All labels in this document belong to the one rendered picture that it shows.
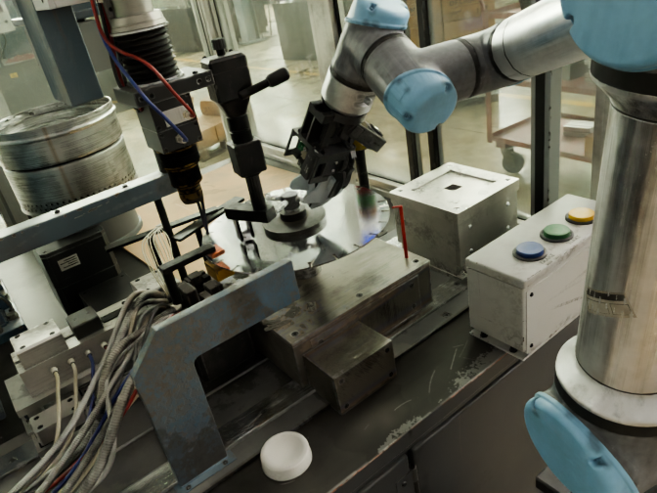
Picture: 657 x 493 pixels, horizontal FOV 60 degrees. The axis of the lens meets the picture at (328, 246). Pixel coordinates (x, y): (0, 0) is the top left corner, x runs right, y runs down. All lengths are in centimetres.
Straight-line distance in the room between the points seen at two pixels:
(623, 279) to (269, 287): 45
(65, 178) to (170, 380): 82
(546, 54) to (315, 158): 34
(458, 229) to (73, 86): 67
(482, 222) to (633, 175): 70
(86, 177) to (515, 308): 103
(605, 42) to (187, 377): 59
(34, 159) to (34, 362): 59
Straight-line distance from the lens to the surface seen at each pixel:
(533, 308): 91
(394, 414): 87
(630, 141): 42
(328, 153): 83
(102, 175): 149
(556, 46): 66
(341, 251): 87
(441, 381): 91
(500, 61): 73
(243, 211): 92
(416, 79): 68
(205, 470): 86
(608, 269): 48
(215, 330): 75
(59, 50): 92
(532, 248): 91
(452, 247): 109
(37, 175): 149
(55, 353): 103
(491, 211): 112
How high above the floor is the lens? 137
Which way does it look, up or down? 28 degrees down
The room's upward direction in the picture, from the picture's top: 11 degrees counter-clockwise
